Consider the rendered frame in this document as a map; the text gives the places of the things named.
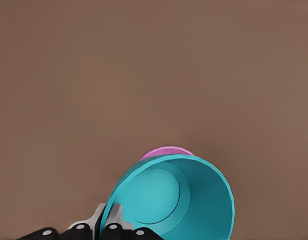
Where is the pink bowl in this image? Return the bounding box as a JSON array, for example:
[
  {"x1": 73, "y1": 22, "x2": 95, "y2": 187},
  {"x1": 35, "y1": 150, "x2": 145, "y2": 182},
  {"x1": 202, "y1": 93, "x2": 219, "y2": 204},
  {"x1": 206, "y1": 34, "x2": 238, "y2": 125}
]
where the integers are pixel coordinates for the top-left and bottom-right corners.
[{"x1": 138, "y1": 146, "x2": 196, "y2": 162}]

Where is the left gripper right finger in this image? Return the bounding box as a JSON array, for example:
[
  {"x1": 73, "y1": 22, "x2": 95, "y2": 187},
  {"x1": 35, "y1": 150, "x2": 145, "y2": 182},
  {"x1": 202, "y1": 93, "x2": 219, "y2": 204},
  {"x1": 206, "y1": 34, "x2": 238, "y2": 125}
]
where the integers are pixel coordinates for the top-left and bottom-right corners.
[{"x1": 102, "y1": 203, "x2": 133, "y2": 240}]

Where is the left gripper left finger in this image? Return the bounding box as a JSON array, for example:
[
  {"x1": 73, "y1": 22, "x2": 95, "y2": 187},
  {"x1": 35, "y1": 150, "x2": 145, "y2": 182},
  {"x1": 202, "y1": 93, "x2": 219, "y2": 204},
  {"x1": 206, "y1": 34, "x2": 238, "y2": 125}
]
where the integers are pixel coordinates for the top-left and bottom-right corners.
[{"x1": 58, "y1": 203, "x2": 107, "y2": 240}]

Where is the blue bowl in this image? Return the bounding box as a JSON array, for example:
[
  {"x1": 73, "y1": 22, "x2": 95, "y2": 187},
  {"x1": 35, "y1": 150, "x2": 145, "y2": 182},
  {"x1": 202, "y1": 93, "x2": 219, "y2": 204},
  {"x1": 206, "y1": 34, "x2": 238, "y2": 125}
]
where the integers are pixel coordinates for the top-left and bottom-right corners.
[{"x1": 99, "y1": 154, "x2": 236, "y2": 240}]

